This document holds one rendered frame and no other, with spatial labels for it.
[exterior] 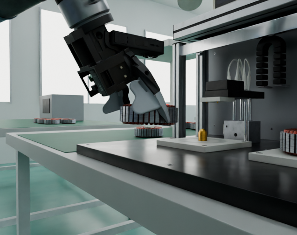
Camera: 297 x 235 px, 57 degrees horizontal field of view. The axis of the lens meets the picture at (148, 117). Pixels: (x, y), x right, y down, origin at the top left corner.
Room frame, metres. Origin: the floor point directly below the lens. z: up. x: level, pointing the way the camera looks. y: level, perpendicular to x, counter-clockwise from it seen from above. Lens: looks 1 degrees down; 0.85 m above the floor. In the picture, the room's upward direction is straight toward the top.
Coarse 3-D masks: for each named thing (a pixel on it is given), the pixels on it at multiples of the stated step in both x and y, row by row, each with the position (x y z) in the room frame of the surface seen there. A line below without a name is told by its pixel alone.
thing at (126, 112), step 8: (128, 104) 0.50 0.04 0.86; (120, 112) 0.51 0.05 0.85; (128, 112) 0.48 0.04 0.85; (152, 112) 0.47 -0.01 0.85; (176, 112) 0.50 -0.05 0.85; (120, 120) 0.51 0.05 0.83; (128, 120) 0.48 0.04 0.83; (136, 120) 0.47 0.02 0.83; (144, 120) 0.47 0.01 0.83; (152, 120) 0.47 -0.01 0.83; (160, 120) 0.47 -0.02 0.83; (176, 120) 0.50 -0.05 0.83
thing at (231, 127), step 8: (232, 120) 0.71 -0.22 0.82; (240, 120) 0.69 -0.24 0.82; (248, 120) 0.68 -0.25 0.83; (224, 128) 0.71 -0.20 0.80; (232, 128) 0.69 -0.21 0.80; (240, 128) 0.67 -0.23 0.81; (248, 128) 0.65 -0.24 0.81; (256, 128) 0.67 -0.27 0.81; (224, 136) 0.71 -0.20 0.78; (232, 136) 0.69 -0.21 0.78; (240, 136) 0.67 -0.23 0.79; (248, 136) 0.65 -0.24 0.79; (256, 136) 0.67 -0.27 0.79
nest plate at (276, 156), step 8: (256, 152) 0.43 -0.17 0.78; (264, 152) 0.43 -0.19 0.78; (272, 152) 0.43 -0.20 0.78; (280, 152) 0.43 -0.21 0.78; (256, 160) 0.42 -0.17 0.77; (264, 160) 0.41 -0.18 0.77; (272, 160) 0.40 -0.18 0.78; (280, 160) 0.39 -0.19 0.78; (288, 160) 0.38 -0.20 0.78; (296, 160) 0.37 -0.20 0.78
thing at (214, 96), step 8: (224, 80) 0.62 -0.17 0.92; (232, 80) 0.62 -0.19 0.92; (208, 88) 0.66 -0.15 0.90; (216, 88) 0.64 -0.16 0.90; (224, 88) 0.62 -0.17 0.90; (232, 88) 0.62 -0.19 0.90; (240, 88) 0.64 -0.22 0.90; (208, 96) 0.66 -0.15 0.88; (216, 96) 0.64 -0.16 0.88; (224, 96) 0.62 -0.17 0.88; (232, 96) 0.62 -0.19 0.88; (240, 96) 0.64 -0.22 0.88; (248, 96) 0.65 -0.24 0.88; (256, 96) 0.67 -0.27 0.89; (240, 104) 0.70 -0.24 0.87; (248, 104) 0.68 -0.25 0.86; (240, 112) 0.70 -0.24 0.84; (248, 112) 0.68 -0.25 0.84
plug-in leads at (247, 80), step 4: (232, 60) 0.71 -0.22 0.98; (236, 60) 0.72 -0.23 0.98; (240, 60) 0.72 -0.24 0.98; (244, 60) 0.71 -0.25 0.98; (240, 64) 0.71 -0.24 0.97; (244, 64) 0.68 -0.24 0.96; (248, 64) 0.69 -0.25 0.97; (228, 68) 0.71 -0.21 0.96; (240, 68) 0.72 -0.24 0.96; (244, 68) 0.67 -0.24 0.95; (228, 72) 0.71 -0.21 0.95; (236, 72) 0.68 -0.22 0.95; (244, 72) 0.67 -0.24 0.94; (228, 76) 0.71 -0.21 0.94; (236, 76) 0.68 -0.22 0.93; (244, 76) 0.67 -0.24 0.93; (248, 76) 0.69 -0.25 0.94; (240, 80) 0.71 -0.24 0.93; (244, 80) 0.67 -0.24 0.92; (248, 80) 0.68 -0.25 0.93; (244, 84) 0.67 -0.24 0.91; (248, 84) 0.68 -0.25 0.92; (244, 88) 0.67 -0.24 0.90; (248, 88) 0.69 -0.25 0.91
